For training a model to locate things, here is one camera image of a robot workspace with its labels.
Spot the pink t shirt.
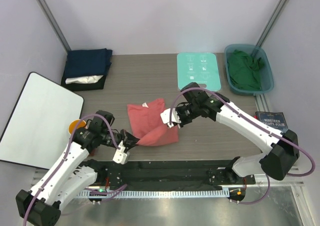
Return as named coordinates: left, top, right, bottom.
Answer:
left=127, top=98, right=179, bottom=147

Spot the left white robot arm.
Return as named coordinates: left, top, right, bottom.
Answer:
left=15, top=111, right=139, bottom=226

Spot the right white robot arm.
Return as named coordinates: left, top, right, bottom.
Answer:
left=169, top=82, right=300, bottom=184

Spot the teal cutting board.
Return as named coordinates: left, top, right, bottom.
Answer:
left=176, top=52, right=222, bottom=91

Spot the white mug orange inside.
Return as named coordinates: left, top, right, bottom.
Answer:
left=68, top=119, right=87, bottom=135

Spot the black folded t shirt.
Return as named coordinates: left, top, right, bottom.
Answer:
left=60, top=71, right=107, bottom=92

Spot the green t shirt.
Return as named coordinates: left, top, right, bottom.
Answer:
left=227, top=50, right=265, bottom=91

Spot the teal plastic basin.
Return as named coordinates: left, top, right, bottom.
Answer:
left=224, top=44, right=274, bottom=96

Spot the nineteen eighty-four book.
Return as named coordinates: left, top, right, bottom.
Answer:
left=254, top=111, right=288, bottom=133

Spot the navy folded t shirt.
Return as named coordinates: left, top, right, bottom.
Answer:
left=64, top=48, right=113, bottom=78

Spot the white board black rim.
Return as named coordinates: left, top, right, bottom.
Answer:
left=0, top=72, right=84, bottom=169

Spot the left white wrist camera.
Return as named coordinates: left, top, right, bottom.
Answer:
left=112, top=146, right=130, bottom=165

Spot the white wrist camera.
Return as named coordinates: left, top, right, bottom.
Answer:
left=160, top=108, right=181, bottom=128
left=112, top=146, right=130, bottom=165

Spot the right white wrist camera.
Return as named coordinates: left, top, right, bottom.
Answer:
left=160, top=108, right=181, bottom=128

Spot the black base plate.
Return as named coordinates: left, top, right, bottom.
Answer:
left=94, top=160, right=256, bottom=192

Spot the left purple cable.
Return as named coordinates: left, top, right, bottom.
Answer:
left=22, top=113, right=128, bottom=226

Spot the purple cable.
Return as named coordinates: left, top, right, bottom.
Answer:
left=167, top=86, right=315, bottom=206
left=22, top=113, right=128, bottom=226

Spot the white slotted cable duct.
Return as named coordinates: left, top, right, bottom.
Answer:
left=75, top=188, right=230, bottom=200

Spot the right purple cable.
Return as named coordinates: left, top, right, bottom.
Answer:
left=167, top=86, right=315, bottom=206

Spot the right aluminium corner post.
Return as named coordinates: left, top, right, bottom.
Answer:
left=255, top=0, right=289, bottom=48

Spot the aluminium corner post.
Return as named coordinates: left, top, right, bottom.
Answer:
left=36, top=0, right=71, bottom=51
left=255, top=0, right=289, bottom=48

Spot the left aluminium corner post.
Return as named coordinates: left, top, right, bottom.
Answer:
left=36, top=0, right=71, bottom=51

